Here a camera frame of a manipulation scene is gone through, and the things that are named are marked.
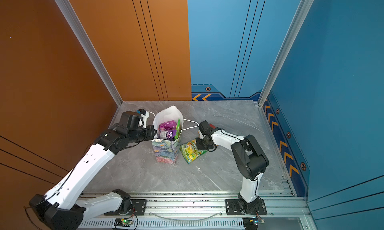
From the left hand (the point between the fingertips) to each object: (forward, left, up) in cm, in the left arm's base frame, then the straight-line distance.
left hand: (157, 129), depth 74 cm
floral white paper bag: (-8, -5, -9) cm, 13 cm away
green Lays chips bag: (+3, -10, -4) cm, 11 cm away
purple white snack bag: (-1, -4, -3) cm, 5 cm away
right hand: (+3, -20, -23) cm, 31 cm away
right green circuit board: (-36, -47, -24) cm, 64 cm away
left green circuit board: (-36, +15, -26) cm, 47 cm away
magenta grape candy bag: (+10, -3, -10) cm, 15 cm away
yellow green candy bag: (-1, -16, -21) cm, 26 cm away
